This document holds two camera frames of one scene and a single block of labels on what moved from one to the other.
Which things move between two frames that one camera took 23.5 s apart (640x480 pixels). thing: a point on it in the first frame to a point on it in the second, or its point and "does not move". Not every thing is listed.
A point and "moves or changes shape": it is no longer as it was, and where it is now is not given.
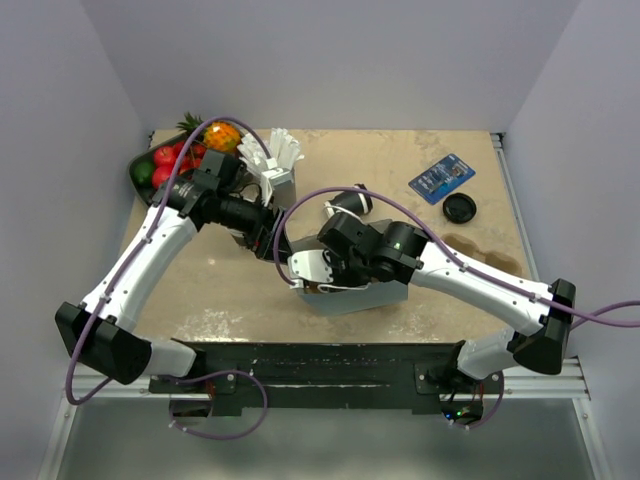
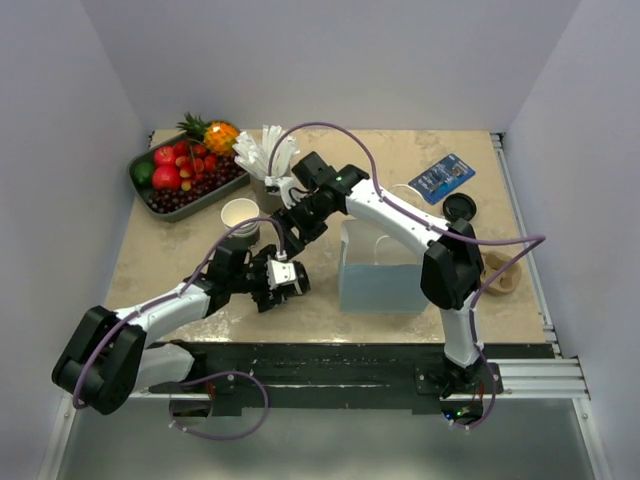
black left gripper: x=261 y=239 to x=262 y=298
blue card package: x=442 y=178 does not move
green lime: x=143 y=173 does not move
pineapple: x=219 y=136 does not move
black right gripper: x=331 y=257 to x=291 y=243
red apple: x=165 y=155 does not move
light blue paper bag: x=344 y=302 moves or changes shape
